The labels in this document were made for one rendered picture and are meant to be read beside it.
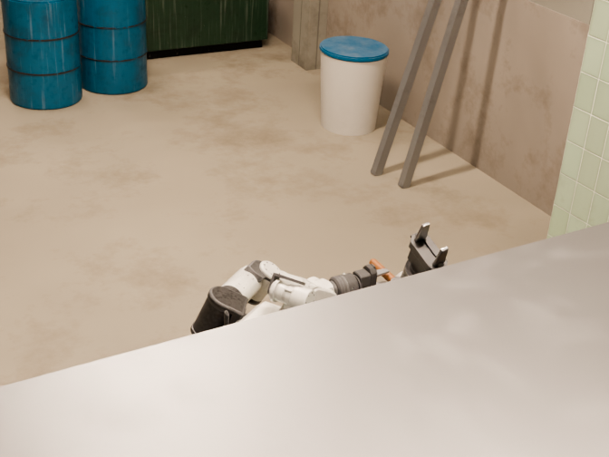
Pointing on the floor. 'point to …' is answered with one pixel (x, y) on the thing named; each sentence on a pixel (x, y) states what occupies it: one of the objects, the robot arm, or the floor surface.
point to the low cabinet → (204, 26)
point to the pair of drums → (73, 50)
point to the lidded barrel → (351, 83)
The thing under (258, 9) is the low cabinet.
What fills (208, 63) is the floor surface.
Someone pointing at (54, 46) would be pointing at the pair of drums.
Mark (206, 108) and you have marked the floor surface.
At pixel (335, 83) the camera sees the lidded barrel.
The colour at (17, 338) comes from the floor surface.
